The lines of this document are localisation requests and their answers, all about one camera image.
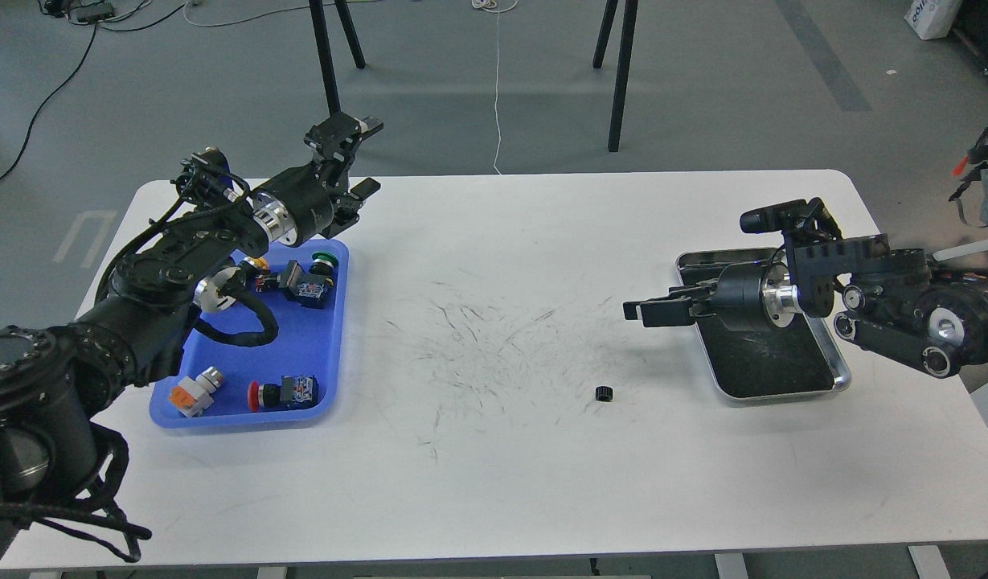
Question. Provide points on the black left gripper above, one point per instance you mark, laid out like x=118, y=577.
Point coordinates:
x=317, y=200

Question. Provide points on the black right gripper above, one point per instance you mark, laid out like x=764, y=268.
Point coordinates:
x=735, y=298

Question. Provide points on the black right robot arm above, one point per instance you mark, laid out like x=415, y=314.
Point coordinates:
x=898, y=303

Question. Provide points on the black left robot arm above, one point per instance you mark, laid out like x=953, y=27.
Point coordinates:
x=59, y=468

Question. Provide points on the silver metal tray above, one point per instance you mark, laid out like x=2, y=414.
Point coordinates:
x=785, y=363

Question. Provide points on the blue plastic tray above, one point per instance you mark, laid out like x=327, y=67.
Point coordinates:
x=308, y=343

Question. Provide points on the black table leg left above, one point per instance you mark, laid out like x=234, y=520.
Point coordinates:
x=324, y=49

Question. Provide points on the black table leg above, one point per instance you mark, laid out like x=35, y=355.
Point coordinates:
x=624, y=61
x=324, y=49

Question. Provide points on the orange grey connector block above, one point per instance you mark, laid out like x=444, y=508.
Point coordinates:
x=194, y=394

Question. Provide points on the black table leg right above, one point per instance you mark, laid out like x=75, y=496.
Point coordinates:
x=624, y=61

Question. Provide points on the white cardboard box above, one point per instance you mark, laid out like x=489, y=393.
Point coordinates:
x=932, y=19

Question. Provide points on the green push button switch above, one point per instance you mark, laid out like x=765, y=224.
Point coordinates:
x=309, y=287

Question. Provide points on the yellow push button switch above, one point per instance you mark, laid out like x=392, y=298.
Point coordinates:
x=253, y=272

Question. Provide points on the red push button switch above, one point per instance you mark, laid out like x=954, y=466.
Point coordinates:
x=290, y=393

